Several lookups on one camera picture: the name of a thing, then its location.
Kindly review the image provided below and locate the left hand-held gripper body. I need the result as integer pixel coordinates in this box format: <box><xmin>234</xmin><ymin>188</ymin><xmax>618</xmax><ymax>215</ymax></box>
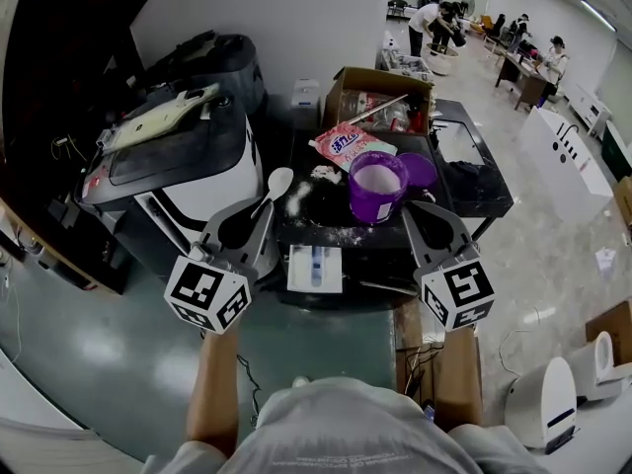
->
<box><xmin>164</xmin><ymin>199</ymin><xmax>277</xmax><ymax>336</ymax></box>

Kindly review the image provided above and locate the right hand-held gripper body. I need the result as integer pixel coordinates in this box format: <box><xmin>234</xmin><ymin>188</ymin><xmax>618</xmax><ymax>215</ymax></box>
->
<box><xmin>401</xmin><ymin>199</ymin><xmax>497</xmax><ymax>334</ymax></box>

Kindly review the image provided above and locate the white plastic spoon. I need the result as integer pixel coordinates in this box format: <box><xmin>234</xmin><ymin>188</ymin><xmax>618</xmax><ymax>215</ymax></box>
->
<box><xmin>250</xmin><ymin>167</ymin><xmax>295</xmax><ymax>220</ymax></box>

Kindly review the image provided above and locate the white detergent powder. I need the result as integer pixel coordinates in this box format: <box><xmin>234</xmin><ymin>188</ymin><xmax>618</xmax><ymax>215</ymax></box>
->
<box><xmin>355</xmin><ymin>163</ymin><xmax>402</xmax><ymax>196</ymax></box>

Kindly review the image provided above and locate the person's left forearm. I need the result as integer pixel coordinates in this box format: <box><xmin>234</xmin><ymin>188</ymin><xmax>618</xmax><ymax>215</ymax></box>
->
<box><xmin>186</xmin><ymin>330</ymin><xmax>242</xmax><ymax>459</ymax></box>

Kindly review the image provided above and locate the person's right forearm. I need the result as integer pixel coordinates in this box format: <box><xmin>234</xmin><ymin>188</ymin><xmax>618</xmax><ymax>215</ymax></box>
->
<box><xmin>435</xmin><ymin>325</ymin><xmax>485</xmax><ymax>435</ymax></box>

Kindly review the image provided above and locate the white and black robot machine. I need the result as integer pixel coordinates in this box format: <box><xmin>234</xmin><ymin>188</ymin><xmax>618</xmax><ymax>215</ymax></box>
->
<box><xmin>72</xmin><ymin>94</ymin><xmax>278</xmax><ymax>285</ymax></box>

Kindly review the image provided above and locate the spilled white powder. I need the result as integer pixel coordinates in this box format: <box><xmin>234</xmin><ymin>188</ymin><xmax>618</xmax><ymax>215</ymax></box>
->
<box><xmin>285</xmin><ymin>180</ymin><xmax>313</xmax><ymax>217</ymax></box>

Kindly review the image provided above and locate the black washing machine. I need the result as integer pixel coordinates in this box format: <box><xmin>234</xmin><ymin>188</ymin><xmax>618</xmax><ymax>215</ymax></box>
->
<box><xmin>274</xmin><ymin>128</ymin><xmax>448</xmax><ymax>311</ymax></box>

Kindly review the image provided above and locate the pink detergent bag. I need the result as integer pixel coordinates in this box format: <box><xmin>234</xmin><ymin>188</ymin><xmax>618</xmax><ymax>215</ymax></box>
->
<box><xmin>307</xmin><ymin>120</ymin><xmax>399</xmax><ymax>174</ymax></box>

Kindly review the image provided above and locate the black cloth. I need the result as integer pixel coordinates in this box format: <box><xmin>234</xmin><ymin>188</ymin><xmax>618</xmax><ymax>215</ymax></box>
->
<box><xmin>445</xmin><ymin>159</ymin><xmax>496</xmax><ymax>202</ymax></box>

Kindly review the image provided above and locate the purple plastic tub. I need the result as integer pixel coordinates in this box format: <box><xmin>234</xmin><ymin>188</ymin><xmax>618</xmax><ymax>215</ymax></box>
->
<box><xmin>348</xmin><ymin>150</ymin><xmax>410</xmax><ymax>225</ymax></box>

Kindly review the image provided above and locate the purple round lid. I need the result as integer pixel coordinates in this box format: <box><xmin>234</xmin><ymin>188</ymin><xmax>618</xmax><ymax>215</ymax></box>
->
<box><xmin>396</xmin><ymin>151</ymin><xmax>439</xmax><ymax>191</ymax></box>

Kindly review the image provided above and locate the white domed appliance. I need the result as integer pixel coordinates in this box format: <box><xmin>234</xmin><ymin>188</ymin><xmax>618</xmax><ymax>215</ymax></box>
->
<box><xmin>505</xmin><ymin>355</ymin><xmax>580</xmax><ymax>452</ymax></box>

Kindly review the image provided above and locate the wooden shelf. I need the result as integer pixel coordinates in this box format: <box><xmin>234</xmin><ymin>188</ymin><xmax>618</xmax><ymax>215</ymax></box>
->
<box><xmin>0</xmin><ymin>197</ymin><xmax>127</xmax><ymax>296</ymax></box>

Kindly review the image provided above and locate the black side table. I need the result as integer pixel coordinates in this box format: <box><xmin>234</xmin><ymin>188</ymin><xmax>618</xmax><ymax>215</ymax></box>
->
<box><xmin>430</xmin><ymin>98</ymin><xmax>515</xmax><ymax>240</ymax></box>

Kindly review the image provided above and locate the white cabinet with black faucet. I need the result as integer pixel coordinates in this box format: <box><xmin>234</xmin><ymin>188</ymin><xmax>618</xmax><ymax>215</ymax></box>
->
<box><xmin>516</xmin><ymin>106</ymin><xmax>614</xmax><ymax>227</ymax></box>

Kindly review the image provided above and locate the flat cardboard box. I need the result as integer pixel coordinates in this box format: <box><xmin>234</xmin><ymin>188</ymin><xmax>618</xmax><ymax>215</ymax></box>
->
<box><xmin>585</xmin><ymin>299</ymin><xmax>632</xmax><ymax>360</ymax></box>

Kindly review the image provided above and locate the white toilet model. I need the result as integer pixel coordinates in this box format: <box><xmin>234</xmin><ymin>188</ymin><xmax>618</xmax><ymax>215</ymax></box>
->
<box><xmin>566</xmin><ymin>330</ymin><xmax>632</xmax><ymax>403</ymax></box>

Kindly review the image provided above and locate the white crumpled tissue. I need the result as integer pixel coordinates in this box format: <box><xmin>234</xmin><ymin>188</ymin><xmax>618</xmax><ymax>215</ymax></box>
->
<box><xmin>310</xmin><ymin>164</ymin><xmax>344</xmax><ymax>185</ymax></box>

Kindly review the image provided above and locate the cream plastic panel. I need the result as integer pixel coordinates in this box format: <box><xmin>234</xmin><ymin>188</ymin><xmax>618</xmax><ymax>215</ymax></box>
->
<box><xmin>95</xmin><ymin>82</ymin><xmax>221</xmax><ymax>155</ymax></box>

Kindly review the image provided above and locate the person's grey shirt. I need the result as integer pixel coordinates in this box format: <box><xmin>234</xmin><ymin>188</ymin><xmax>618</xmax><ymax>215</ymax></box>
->
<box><xmin>141</xmin><ymin>376</ymin><xmax>547</xmax><ymax>474</ymax></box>

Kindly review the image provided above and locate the metal rod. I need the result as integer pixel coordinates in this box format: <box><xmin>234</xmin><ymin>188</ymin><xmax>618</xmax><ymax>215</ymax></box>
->
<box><xmin>350</xmin><ymin>93</ymin><xmax>411</xmax><ymax>125</ymax></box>

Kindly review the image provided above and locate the small white appliance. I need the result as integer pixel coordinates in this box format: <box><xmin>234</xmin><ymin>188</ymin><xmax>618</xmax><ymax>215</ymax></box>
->
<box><xmin>290</xmin><ymin>78</ymin><xmax>323</xmax><ymax>119</ymax></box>

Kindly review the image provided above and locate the brown wooden desk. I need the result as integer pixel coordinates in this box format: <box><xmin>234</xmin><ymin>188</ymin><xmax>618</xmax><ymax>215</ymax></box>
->
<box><xmin>495</xmin><ymin>50</ymin><xmax>558</xmax><ymax>114</ymax></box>

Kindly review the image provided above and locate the white low cabinet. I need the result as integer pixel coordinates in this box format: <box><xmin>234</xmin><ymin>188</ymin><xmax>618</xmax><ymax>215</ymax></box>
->
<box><xmin>566</xmin><ymin>83</ymin><xmax>614</xmax><ymax>133</ymax></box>

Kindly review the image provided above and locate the white round basket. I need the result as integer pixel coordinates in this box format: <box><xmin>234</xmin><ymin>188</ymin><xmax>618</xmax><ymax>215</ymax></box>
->
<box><xmin>424</xmin><ymin>41</ymin><xmax>461</xmax><ymax>77</ymax></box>

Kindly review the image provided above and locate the brown cardboard box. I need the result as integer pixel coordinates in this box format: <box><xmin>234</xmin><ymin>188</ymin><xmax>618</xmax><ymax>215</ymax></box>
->
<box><xmin>322</xmin><ymin>66</ymin><xmax>436</xmax><ymax>135</ymax></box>

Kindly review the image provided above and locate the white floor cable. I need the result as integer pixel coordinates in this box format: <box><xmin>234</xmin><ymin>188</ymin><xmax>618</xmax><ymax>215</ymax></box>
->
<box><xmin>497</xmin><ymin>305</ymin><xmax>545</xmax><ymax>380</ymax></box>

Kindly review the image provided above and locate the black floor cable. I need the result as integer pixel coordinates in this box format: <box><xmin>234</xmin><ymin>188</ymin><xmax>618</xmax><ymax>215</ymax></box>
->
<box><xmin>235</xmin><ymin>353</ymin><xmax>264</xmax><ymax>430</ymax></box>

